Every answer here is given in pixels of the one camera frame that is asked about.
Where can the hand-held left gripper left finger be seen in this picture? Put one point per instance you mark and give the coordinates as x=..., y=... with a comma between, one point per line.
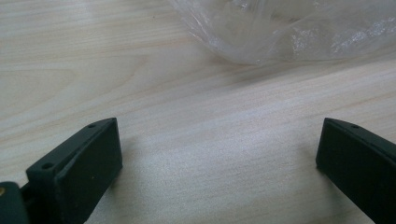
x=84, y=174

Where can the clear plastic bag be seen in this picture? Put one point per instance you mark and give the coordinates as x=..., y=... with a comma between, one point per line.
x=280, y=31

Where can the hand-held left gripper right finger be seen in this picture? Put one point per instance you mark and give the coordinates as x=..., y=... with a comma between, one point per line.
x=361, y=168

